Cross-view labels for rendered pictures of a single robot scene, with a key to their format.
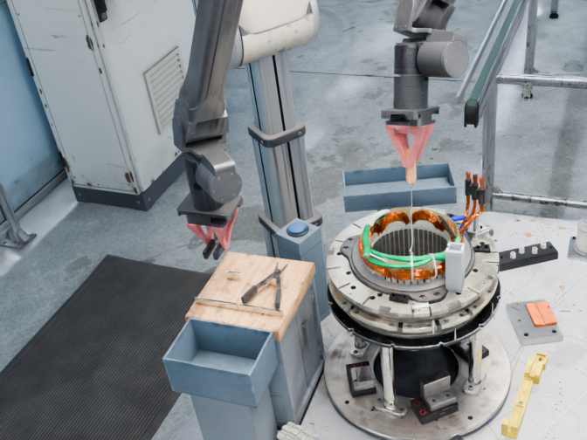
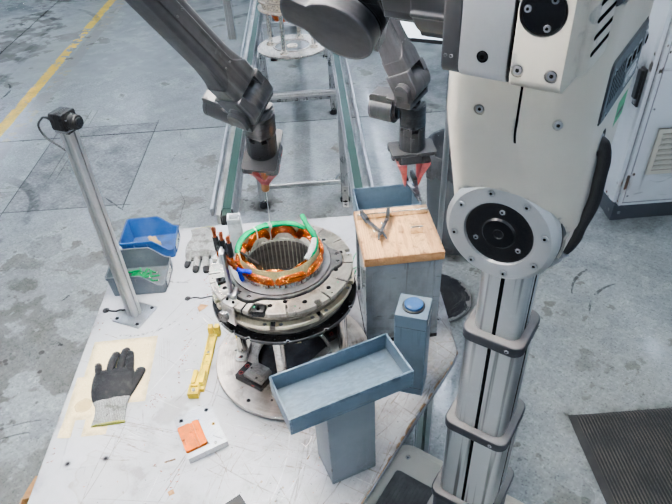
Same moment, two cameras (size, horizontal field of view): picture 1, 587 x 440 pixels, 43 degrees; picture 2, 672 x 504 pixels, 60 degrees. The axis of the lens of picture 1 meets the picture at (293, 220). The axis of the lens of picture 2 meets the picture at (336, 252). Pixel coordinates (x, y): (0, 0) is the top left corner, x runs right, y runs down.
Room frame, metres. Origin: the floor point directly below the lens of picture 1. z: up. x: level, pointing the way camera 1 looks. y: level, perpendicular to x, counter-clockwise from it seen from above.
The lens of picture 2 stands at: (2.04, -0.58, 1.92)
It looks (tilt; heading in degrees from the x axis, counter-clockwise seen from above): 38 degrees down; 151
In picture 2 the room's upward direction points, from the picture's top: 3 degrees counter-clockwise
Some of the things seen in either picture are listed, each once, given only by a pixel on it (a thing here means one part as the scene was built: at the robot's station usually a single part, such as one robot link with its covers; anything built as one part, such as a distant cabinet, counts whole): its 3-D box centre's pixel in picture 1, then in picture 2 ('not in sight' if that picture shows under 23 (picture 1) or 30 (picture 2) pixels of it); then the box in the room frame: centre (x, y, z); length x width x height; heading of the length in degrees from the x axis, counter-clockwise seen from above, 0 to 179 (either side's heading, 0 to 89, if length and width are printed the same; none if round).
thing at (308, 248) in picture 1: (304, 275); (411, 346); (1.31, -0.01, 0.91); 0.07 x 0.07 x 0.25; 43
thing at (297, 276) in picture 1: (252, 292); (396, 234); (1.10, 0.10, 1.05); 0.20 x 0.19 x 0.02; 155
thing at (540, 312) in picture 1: (541, 313); (192, 436); (1.19, -0.51, 0.80); 0.07 x 0.05 x 0.01; 178
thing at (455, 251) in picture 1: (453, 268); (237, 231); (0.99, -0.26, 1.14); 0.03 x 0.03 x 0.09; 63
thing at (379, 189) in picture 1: (400, 229); (344, 419); (1.41, -0.25, 0.92); 0.25 x 0.11 x 0.28; 83
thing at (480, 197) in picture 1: (474, 191); (223, 246); (1.11, -0.33, 1.21); 0.04 x 0.04 x 0.03; 63
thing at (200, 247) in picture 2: not in sight; (204, 247); (0.53, -0.24, 0.79); 0.24 x 0.12 x 0.02; 153
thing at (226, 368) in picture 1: (231, 399); (385, 239); (0.96, 0.16, 0.92); 0.17 x 0.11 x 0.28; 65
